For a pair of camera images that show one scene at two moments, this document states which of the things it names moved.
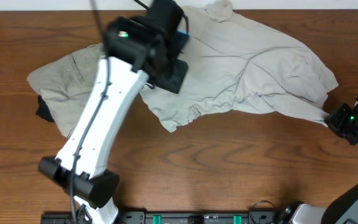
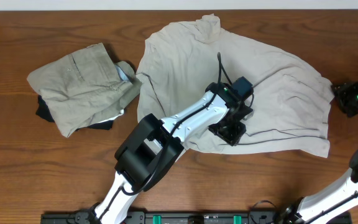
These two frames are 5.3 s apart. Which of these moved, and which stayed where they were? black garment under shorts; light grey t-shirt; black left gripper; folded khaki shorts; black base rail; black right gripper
Moved: black right gripper; light grey t-shirt; black left gripper
Stayed: black garment under shorts; folded khaki shorts; black base rail
